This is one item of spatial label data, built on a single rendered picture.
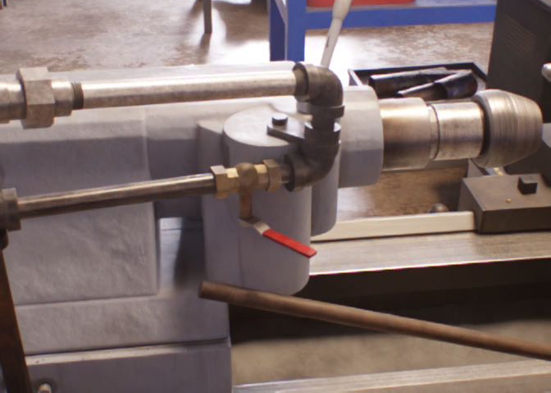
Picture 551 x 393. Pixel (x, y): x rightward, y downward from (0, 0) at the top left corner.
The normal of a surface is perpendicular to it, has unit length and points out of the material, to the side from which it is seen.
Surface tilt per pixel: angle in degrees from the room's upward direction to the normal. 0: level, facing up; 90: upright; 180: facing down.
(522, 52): 90
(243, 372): 12
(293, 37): 90
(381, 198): 0
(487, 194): 0
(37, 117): 101
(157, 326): 62
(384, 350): 6
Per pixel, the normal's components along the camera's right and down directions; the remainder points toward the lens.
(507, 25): -0.98, 0.10
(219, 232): -0.61, 0.21
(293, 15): 0.12, 0.49
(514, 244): 0.00, -0.87
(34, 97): 0.43, -0.13
